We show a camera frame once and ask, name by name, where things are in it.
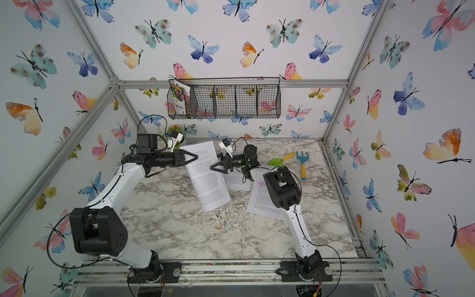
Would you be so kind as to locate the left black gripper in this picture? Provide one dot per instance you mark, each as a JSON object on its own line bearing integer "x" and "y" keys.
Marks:
{"x": 179, "y": 158}

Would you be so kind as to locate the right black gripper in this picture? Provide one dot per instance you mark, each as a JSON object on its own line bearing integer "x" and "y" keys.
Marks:
{"x": 228, "y": 163}

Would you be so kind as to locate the document with green highlight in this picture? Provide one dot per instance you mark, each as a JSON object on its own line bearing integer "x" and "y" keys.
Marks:
{"x": 236, "y": 181}

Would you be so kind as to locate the plain text document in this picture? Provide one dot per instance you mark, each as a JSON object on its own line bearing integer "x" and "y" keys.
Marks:
{"x": 209, "y": 186}

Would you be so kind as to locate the document with purple highlight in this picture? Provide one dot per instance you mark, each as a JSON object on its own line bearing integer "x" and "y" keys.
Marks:
{"x": 260, "y": 202}

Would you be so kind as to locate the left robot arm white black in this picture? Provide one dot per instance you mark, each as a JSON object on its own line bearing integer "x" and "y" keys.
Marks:
{"x": 97, "y": 229}

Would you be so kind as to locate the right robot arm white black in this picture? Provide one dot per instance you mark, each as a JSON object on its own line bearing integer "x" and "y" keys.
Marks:
{"x": 285, "y": 194}

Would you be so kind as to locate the artificial flower plant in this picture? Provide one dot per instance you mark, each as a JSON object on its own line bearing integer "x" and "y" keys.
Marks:
{"x": 178, "y": 128}

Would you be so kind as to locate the green toy trowel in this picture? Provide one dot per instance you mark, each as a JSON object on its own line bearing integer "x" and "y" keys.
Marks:
{"x": 278, "y": 162}

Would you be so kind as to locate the colourful seed packet booklet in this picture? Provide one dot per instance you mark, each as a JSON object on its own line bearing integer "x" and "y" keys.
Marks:
{"x": 181, "y": 97}

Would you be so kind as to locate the blue toy rake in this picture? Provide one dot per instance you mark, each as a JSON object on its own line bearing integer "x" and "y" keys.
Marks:
{"x": 303, "y": 157}

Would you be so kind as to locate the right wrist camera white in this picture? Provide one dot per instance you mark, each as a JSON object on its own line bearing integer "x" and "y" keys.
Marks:
{"x": 227, "y": 144}

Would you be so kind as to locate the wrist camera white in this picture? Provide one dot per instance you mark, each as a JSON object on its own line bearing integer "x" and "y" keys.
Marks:
{"x": 227, "y": 144}
{"x": 173, "y": 138}

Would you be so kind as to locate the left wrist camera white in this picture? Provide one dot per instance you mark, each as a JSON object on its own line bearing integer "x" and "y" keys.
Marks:
{"x": 173, "y": 138}

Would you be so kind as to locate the black wire basket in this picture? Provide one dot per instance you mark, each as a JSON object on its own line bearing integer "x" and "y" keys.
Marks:
{"x": 229, "y": 98}

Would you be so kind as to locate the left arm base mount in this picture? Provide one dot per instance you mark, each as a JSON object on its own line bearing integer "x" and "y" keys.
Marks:
{"x": 156, "y": 272}

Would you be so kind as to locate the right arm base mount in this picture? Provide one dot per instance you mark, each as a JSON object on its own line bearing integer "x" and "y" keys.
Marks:
{"x": 298, "y": 271}

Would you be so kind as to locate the aluminium front rail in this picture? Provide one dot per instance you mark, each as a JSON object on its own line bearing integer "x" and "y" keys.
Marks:
{"x": 268, "y": 272}

